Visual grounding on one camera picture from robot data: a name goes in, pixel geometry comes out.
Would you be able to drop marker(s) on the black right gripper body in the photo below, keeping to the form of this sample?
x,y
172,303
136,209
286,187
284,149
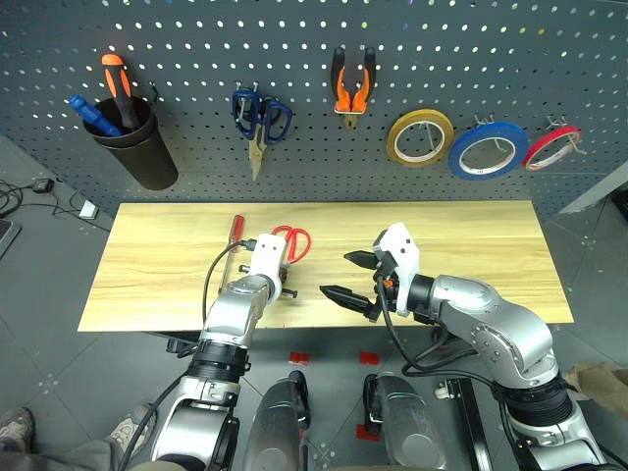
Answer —
x,y
384,294

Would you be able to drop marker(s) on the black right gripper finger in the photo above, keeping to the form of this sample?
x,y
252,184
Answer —
x,y
359,258
346,297

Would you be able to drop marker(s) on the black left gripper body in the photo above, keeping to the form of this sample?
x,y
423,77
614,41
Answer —
x,y
285,273

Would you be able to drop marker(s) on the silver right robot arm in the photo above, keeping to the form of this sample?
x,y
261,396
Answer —
x,y
500,324

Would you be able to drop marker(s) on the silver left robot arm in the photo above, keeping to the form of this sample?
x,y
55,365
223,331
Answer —
x,y
235,306

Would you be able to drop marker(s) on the yellow tape roll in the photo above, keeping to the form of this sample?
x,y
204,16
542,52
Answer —
x,y
397,137

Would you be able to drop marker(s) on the metal pegboard hook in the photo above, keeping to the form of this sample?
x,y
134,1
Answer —
x,y
238,100
429,135
155,92
573,140
496,142

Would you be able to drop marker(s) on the blue tape roll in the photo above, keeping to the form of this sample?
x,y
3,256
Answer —
x,y
461,159

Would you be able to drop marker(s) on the red tape roll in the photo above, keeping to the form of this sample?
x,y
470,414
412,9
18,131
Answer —
x,y
537,154

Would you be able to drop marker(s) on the grey perforated pegboard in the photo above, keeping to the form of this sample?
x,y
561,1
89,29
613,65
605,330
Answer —
x,y
314,29

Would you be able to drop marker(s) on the silver robot leg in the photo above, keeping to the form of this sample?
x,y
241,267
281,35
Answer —
x,y
407,422
277,422

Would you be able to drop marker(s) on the orange black pliers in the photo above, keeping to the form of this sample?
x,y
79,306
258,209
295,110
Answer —
x,y
350,98

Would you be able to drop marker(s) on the black cup holder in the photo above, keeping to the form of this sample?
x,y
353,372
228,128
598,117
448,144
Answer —
x,y
144,157

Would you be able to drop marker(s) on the white power adapter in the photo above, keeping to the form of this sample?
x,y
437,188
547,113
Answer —
x,y
89,209

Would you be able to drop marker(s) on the grey worn shoe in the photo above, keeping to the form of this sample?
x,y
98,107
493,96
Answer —
x,y
128,429
15,427

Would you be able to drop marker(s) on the brown cardboard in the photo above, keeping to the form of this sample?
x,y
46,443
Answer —
x,y
601,387

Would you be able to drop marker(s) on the black power adapter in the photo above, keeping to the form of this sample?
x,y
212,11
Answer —
x,y
43,186

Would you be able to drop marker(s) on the grey trouser leg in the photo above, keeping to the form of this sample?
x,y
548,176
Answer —
x,y
59,458

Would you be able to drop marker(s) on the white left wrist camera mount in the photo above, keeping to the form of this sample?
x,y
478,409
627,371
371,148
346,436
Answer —
x,y
269,257

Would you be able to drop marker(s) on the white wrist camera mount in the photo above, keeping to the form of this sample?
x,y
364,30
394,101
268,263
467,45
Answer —
x,y
269,257
404,255

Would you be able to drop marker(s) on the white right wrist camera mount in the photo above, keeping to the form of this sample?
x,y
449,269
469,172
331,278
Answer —
x,y
404,255

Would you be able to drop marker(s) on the black metal rail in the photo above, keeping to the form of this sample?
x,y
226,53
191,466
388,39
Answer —
x,y
468,422

